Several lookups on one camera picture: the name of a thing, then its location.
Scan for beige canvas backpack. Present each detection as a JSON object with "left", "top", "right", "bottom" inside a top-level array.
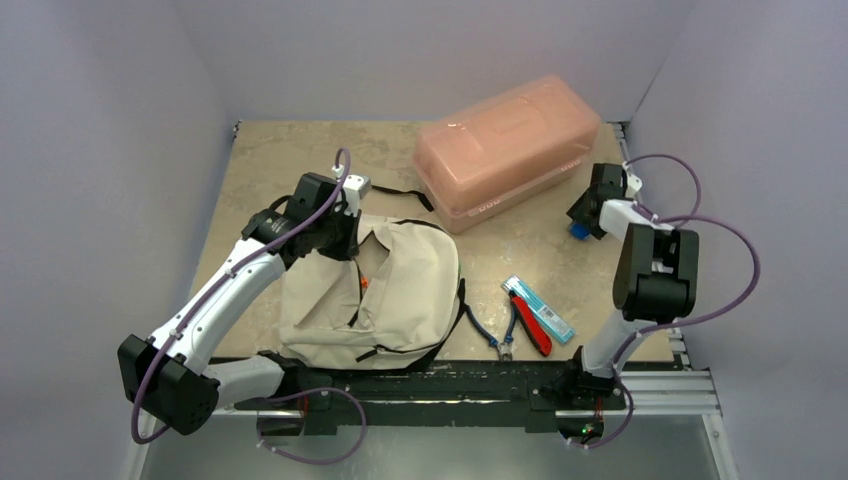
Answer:
[{"left": 277, "top": 215, "right": 466, "bottom": 370}]

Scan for teal pencil pack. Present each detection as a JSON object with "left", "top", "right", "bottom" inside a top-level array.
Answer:
[{"left": 502, "top": 275, "right": 575, "bottom": 345}]

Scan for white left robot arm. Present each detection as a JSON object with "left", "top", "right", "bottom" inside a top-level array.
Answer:
[{"left": 117, "top": 172, "right": 371, "bottom": 443}]

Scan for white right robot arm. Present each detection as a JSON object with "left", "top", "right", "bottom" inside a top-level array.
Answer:
[{"left": 561, "top": 163, "right": 700, "bottom": 407}]

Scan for translucent pink plastic box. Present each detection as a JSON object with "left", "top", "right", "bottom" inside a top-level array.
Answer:
[{"left": 412, "top": 75, "right": 601, "bottom": 233}]

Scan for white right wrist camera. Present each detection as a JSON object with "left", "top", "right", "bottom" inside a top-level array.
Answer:
[{"left": 624, "top": 170, "right": 643, "bottom": 199}]

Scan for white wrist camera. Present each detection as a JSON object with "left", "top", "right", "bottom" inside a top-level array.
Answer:
[
  {"left": 333, "top": 166, "right": 372, "bottom": 217},
  {"left": 624, "top": 170, "right": 643, "bottom": 199}
]

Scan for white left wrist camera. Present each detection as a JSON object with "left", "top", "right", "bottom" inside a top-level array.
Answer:
[{"left": 333, "top": 166, "right": 372, "bottom": 217}]

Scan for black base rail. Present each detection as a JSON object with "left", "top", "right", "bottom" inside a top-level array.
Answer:
[{"left": 218, "top": 360, "right": 627, "bottom": 437}]

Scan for red handled cutter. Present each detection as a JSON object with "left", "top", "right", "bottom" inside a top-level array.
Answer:
[{"left": 508, "top": 290, "right": 553, "bottom": 357}]

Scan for blue handled pliers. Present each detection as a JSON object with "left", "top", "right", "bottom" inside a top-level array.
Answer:
[{"left": 464, "top": 304, "right": 519, "bottom": 362}]

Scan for aluminium frame rail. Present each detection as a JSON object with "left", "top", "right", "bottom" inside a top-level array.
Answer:
[{"left": 615, "top": 126, "right": 717, "bottom": 413}]

